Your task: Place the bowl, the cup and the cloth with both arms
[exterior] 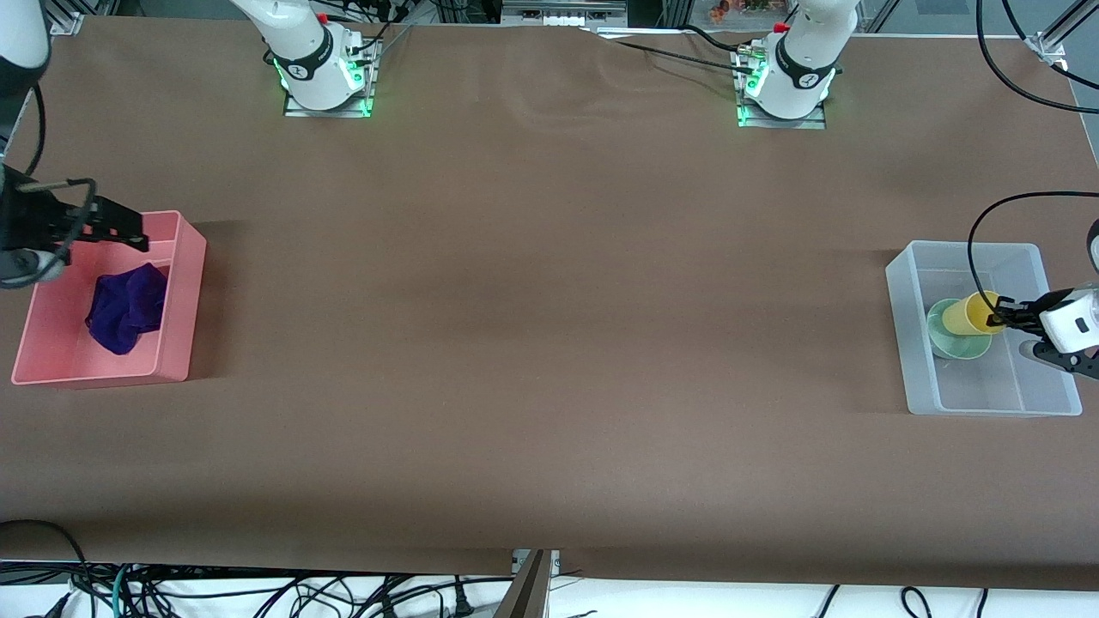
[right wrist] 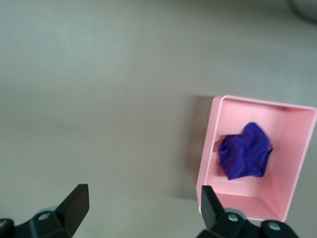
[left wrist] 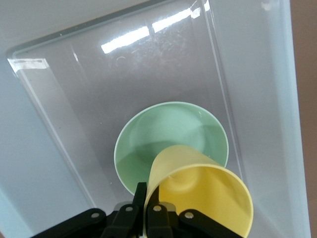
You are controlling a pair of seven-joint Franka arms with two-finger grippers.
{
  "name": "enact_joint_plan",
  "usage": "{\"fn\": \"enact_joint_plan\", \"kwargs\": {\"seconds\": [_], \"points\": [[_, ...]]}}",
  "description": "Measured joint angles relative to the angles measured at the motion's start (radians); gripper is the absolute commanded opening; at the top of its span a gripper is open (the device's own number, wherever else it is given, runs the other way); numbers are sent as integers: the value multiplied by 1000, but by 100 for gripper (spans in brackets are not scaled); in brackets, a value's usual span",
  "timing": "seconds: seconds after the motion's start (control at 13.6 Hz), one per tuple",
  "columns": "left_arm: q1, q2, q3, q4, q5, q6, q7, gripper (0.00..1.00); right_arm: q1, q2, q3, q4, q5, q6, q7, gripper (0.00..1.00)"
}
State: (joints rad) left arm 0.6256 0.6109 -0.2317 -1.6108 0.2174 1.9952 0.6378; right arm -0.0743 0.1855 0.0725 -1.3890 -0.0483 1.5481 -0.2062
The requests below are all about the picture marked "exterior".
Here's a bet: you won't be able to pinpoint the purple cloth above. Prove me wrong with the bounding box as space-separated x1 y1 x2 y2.
85 262 170 357

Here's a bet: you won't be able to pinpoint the white power strip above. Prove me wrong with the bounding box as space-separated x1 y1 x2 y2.
501 0 629 27

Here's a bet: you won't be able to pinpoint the black cable on table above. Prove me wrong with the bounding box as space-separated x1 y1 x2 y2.
584 24 758 76

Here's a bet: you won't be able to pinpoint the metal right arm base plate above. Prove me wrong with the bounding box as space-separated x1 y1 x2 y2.
283 36 380 118

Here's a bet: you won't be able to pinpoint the clear plastic bin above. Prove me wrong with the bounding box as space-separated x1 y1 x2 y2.
884 240 1084 418

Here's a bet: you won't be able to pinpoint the pink plastic bin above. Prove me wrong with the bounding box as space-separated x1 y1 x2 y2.
10 210 208 387

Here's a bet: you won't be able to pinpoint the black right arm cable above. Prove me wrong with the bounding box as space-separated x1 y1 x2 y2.
0 82 98 269

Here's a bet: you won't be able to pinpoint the tangled black floor cable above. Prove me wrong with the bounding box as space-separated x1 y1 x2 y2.
129 568 482 618

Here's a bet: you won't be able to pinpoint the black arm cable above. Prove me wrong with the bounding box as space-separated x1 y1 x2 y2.
0 82 98 269
968 0 1099 323

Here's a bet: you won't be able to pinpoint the thick black floor cable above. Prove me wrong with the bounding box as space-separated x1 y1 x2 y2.
0 518 90 602

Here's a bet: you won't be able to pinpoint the yellow cup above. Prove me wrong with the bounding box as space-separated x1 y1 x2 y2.
941 290 1004 336

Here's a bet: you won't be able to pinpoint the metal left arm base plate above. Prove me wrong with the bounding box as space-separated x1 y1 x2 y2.
735 47 828 130

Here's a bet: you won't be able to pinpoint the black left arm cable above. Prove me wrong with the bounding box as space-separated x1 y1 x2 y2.
968 0 1099 323

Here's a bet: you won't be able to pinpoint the green bowl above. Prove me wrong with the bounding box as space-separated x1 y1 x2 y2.
926 297 995 362

